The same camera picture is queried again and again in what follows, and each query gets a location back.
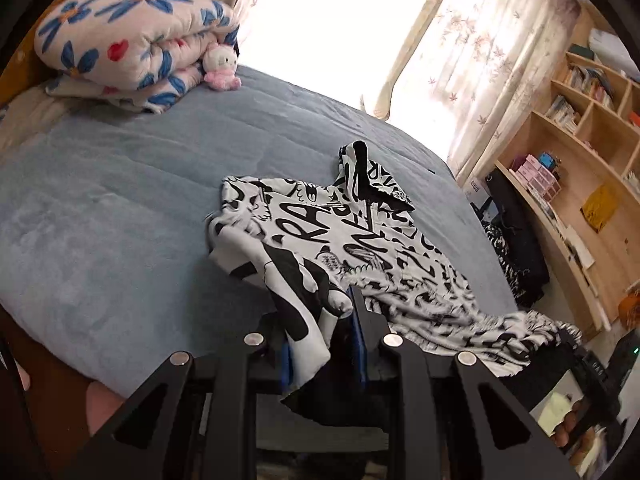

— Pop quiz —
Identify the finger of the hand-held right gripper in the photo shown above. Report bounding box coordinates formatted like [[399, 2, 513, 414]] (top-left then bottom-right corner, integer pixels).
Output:
[[552, 329, 591, 361]]

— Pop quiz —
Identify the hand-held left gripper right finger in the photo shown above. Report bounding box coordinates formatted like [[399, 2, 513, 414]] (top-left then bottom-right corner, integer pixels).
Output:
[[347, 285, 581, 480]]

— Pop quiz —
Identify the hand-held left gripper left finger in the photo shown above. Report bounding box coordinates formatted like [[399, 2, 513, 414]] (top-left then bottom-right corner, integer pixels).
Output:
[[62, 332, 301, 480]]

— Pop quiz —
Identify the white black lettered hooded jacket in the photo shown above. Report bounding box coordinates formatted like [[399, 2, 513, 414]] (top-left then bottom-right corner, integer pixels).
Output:
[[202, 140, 583, 431]]

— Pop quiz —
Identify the pile of black clothes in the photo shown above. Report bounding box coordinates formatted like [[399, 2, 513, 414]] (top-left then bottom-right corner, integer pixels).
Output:
[[480, 167, 551, 308]]

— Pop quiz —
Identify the person's right hand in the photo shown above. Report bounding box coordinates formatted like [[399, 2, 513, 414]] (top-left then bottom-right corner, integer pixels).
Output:
[[552, 397, 608, 466]]

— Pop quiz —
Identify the orange round object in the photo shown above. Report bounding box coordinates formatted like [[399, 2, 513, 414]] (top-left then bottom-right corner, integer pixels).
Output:
[[617, 292, 640, 328]]

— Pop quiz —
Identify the curved wooden bookshelf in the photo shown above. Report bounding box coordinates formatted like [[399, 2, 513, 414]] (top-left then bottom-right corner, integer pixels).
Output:
[[492, 2, 640, 343]]

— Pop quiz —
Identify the stack of papers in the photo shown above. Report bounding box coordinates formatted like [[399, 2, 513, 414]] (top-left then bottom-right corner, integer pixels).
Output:
[[542, 200, 596, 271]]

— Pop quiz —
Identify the yellow cloth bag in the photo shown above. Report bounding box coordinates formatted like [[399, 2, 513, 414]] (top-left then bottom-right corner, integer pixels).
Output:
[[581, 182, 621, 233]]

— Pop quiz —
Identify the stack of pink boxes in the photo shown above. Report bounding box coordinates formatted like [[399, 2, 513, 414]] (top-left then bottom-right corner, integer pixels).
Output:
[[510, 154, 563, 201]]

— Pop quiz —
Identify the small white box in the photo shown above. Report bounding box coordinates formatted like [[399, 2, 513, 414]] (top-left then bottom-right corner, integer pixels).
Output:
[[462, 175, 493, 211]]

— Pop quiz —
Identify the row of books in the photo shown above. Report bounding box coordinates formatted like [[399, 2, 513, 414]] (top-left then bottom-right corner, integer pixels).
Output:
[[544, 62, 617, 135]]

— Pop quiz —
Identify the white pink cat plush toy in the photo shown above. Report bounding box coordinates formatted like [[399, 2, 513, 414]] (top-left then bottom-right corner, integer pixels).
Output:
[[201, 42, 242, 92]]

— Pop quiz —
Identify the folded floral quilt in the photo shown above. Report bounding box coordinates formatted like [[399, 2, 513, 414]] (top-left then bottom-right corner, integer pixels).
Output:
[[34, 0, 242, 115]]

